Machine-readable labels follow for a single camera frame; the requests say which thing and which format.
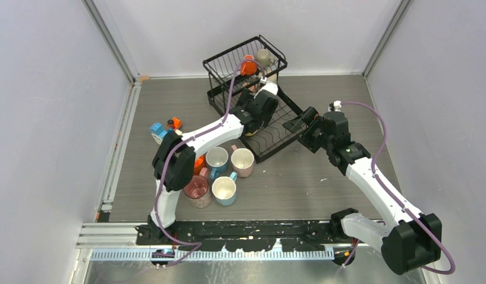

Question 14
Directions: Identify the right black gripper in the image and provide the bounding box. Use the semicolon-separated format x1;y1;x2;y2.
283;106;333;154

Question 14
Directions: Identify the yellow mug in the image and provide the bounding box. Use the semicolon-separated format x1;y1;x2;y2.
245;130;258;137

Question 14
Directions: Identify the small orange cup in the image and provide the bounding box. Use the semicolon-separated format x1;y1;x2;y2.
240;55;258;76

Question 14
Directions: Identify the light pink faceted mug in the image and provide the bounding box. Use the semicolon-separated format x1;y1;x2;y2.
231;145;255;178

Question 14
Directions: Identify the large orange mug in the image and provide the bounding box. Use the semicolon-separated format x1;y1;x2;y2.
193;154;206;175

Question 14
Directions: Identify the light blue faceted mug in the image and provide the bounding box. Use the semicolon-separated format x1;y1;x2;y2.
212;172;238;206

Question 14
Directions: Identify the pink patterned mug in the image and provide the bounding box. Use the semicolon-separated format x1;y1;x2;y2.
183;167;212;208

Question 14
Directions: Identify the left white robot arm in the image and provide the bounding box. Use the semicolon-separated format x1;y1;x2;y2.
147;83;279;245

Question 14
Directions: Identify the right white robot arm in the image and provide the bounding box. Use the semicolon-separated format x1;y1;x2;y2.
284;106;442;275

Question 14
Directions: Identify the beige grey cup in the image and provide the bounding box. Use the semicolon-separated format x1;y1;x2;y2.
254;49;276;69

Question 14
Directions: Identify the small blue toy block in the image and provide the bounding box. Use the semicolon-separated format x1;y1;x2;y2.
149;122;168;145

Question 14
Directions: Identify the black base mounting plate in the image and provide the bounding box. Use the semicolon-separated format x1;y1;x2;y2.
135;220;355;252

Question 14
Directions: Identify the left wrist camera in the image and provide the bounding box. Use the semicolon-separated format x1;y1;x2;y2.
257;77;278;95

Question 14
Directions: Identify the black wire dish rack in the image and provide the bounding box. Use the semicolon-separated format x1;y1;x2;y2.
202;35;312;164

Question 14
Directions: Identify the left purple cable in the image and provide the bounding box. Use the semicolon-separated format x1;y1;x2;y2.
153;59;267;268

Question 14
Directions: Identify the purple cable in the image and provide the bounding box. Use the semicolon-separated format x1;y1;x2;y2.
341;101;456;275
153;59;267;268

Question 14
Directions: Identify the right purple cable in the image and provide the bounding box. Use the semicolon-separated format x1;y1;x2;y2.
341;101;456;275

